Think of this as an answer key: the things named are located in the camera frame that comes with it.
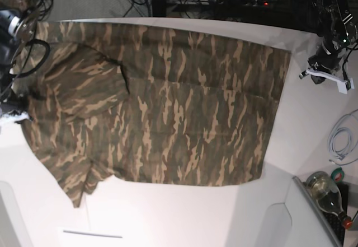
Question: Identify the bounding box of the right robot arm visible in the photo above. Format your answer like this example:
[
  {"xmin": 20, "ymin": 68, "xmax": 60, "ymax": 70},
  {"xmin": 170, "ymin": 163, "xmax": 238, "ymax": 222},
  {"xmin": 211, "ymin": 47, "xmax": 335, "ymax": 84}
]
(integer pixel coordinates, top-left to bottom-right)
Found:
[{"xmin": 1, "ymin": 4, "xmax": 50, "ymax": 115}]

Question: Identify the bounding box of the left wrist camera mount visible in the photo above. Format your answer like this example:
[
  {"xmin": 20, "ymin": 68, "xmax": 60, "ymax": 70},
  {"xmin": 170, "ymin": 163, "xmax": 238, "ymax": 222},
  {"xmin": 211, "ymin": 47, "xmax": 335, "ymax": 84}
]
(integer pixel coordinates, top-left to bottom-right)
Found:
[{"xmin": 305, "ymin": 68, "xmax": 355, "ymax": 94}]

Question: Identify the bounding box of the white coiled cable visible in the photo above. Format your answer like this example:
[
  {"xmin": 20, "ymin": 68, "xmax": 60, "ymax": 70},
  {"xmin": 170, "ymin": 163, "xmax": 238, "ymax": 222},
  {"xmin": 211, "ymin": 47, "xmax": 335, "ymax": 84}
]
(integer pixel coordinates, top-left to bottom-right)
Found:
[{"xmin": 327, "ymin": 111, "xmax": 358, "ymax": 165}]

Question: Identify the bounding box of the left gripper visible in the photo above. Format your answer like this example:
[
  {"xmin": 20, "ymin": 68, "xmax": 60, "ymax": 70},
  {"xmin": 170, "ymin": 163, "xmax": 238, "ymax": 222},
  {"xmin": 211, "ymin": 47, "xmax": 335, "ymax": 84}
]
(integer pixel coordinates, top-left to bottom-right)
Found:
[{"xmin": 299, "ymin": 45, "xmax": 342, "ymax": 84}]

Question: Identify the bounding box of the clear plastic bottle red cap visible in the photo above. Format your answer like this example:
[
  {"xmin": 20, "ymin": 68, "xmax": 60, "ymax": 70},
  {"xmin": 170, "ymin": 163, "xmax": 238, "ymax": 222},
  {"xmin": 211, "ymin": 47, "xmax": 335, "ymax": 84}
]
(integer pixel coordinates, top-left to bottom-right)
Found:
[{"xmin": 306, "ymin": 171, "xmax": 353, "ymax": 230}]

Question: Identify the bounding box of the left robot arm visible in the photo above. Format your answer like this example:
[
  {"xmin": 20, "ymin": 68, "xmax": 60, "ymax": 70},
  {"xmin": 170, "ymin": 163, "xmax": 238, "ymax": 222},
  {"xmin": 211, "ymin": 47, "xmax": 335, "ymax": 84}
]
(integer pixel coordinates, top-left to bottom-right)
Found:
[{"xmin": 299, "ymin": 0, "xmax": 357, "ymax": 91}]

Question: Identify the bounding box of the green tape roll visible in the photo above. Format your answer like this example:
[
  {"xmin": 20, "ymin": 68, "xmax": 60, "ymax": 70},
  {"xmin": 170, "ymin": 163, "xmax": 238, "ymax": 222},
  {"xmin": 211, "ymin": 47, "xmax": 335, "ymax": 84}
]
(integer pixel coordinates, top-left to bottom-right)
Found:
[{"xmin": 331, "ymin": 167, "xmax": 345, "ymax": 183}]

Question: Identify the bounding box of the black power strip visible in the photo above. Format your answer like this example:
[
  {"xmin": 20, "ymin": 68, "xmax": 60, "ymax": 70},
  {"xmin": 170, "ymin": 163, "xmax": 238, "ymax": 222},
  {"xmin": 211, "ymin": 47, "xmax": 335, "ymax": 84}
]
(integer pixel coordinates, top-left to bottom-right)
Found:
[{"xmin": 209, "ymin": 0, "xmax": 279, "ymax": 8}]

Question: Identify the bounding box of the camouflage t-shirt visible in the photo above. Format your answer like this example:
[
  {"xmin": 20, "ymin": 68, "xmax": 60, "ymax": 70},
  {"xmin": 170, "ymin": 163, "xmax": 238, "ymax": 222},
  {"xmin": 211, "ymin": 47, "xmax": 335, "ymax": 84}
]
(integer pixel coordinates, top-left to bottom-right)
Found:
[{"xmin": 18, "ymin": 22, "xmax": 291, "ymax": 207}]

